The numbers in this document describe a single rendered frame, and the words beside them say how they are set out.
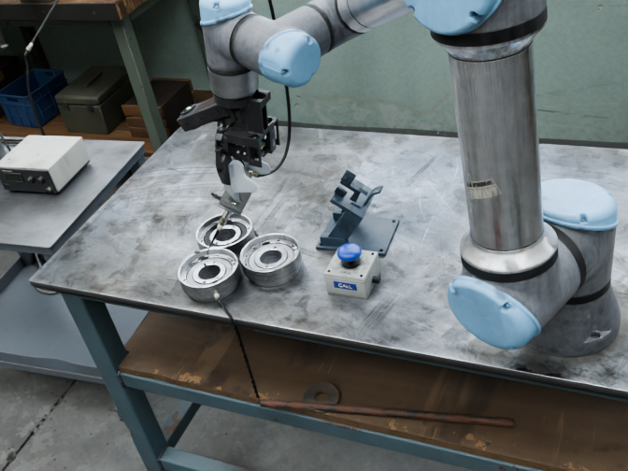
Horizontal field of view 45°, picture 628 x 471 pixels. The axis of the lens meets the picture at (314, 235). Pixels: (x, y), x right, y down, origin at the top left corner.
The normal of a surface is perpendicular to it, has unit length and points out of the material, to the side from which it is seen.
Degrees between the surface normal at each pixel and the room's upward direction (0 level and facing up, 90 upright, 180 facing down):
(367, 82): 90
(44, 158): 0
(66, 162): 90
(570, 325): 72
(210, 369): 0
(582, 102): 90
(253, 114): 91
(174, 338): 0
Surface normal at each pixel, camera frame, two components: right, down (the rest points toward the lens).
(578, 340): -0.03, 0.34
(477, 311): -0.66, 0.62
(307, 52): 0.72, 0.43
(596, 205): -0.07, -0.84
